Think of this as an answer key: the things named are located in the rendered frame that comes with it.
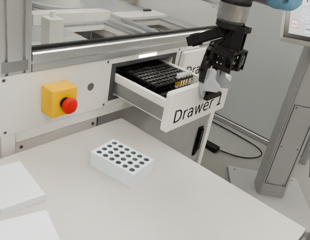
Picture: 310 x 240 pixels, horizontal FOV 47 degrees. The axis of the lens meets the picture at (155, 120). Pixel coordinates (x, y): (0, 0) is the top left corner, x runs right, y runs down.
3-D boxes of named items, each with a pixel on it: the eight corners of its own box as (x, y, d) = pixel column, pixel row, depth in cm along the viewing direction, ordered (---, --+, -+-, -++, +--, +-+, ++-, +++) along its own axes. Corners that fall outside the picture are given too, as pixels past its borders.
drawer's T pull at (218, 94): (221, 95, 99) (222, 91, 99) (206, 101, 94) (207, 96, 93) (210, 91, 101) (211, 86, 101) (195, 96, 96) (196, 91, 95)
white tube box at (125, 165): (151, 172, 86) (154, 159, 84) (131, 188, 79) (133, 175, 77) (111, 151, 91) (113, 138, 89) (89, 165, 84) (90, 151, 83)
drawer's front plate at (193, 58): (222, 71, 146) (229, 44, 141) (179, 83, 125) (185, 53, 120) (218, 69, 147) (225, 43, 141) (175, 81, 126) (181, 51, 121)
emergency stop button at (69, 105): (78, 113, 86) (80, 97, 84) (64, 116, 83) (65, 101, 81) (71, 107, 87) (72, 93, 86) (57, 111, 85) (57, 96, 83)
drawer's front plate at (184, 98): (223, 107, 113) (232, 75, 108) (164, 133, 92) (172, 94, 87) (218, 105, 113) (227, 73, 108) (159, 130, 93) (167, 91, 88)
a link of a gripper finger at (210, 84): (211, 107, 92) (222, 73, 89) (192, 98, 95) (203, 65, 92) (217, 106, 94) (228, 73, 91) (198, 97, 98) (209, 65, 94)
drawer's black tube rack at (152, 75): (188, 94, 113) (193, 75, 110) (152, 106, 100) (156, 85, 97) (138, 70, 125) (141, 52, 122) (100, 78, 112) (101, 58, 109)
